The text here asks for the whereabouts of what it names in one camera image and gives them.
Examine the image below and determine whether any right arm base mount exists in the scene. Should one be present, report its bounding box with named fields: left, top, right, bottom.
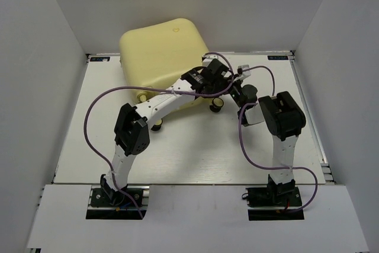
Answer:
left=241, top=187, right=304, bottom=222

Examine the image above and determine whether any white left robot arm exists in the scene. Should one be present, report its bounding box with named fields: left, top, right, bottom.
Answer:
left=101, top=58, right=233, bottom=205

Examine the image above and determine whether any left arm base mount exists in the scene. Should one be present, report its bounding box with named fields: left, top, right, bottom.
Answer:
left=86, top=186, right=149, bottom=220

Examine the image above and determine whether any yellow hard-shell suitcase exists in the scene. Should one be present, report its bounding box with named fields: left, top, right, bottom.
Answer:
left=119, top=18, right=211, bottom=105

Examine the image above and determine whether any blue table label sticker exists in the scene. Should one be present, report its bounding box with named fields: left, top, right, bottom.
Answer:
left=89, top=56, right=110, bottom=62

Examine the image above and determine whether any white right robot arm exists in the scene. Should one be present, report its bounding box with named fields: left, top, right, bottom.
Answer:
left=230, top=65, right=306, bottom=205

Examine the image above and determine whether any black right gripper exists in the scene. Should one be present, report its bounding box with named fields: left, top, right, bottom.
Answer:
left=219, top=73, right=245, bottom=110

